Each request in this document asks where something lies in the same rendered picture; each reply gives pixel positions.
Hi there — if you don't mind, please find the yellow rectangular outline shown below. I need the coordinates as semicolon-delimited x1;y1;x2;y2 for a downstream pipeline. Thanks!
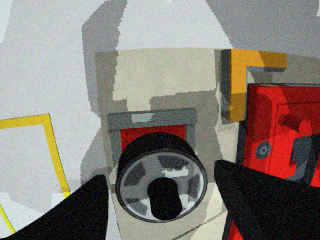
0;113;71;235

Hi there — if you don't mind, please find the black wheel with grey hub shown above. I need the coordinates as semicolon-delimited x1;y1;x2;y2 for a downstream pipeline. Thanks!
116;132;208;223

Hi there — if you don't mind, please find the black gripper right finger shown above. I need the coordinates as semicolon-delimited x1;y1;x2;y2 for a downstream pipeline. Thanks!
215;160;320;240

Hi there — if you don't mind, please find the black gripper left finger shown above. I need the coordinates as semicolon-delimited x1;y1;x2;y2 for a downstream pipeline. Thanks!
0;175;109;240

